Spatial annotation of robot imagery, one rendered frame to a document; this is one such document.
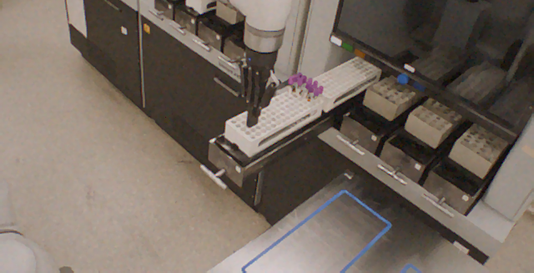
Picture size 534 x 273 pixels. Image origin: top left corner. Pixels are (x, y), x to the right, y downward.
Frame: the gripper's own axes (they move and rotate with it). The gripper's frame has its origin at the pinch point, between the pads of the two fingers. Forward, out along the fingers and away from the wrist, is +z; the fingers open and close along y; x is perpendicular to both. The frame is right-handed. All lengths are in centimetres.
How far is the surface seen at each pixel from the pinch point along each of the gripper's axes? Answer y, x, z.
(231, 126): 2.7, 4.7, 3.5
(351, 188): -29.0, -7.1, 8.0
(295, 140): -6.8, -11.4, 10.4
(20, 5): 284, -33, 90
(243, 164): -5.7, 7.7, 9.0
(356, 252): -41.3, 7.5, 8.0
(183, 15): 72, -32, 11
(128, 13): 115, -32, 28
